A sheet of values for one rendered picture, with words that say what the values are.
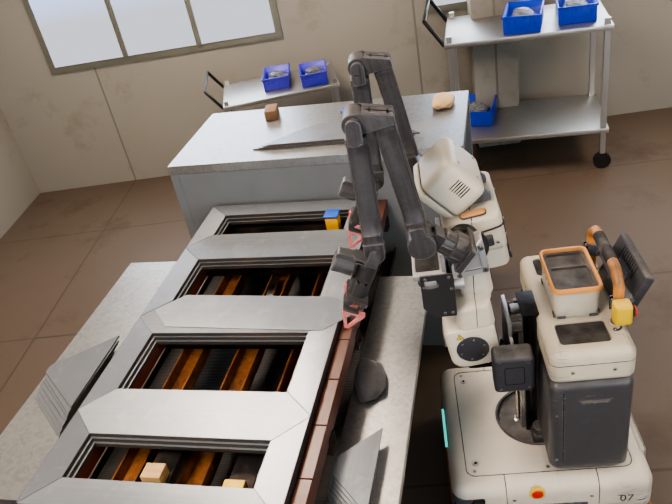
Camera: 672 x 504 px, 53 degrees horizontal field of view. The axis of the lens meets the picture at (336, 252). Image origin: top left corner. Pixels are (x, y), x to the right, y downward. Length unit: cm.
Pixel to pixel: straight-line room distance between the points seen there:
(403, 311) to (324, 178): 74
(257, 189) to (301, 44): 228
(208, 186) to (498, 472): 170
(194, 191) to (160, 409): 130
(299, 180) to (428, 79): 245
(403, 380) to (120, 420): 88
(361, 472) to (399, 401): 31
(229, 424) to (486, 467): 95
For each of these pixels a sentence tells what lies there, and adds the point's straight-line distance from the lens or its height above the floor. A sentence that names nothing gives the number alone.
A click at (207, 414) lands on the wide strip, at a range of 205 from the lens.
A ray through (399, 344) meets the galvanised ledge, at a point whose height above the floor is 68.
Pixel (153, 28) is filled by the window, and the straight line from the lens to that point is 532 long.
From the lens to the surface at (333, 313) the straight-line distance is 226.
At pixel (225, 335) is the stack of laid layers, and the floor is 84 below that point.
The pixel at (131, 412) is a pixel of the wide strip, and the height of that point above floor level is 86.
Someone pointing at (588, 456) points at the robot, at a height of 36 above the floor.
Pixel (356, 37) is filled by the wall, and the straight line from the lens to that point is 512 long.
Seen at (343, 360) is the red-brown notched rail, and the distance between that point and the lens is 212.
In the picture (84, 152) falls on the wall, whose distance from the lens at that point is 591.
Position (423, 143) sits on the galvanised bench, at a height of 105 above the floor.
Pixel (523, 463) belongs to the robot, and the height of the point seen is 28.
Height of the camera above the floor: 223
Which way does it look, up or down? 32 degrees down
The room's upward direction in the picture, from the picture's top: 12 degrees counter-clockwise
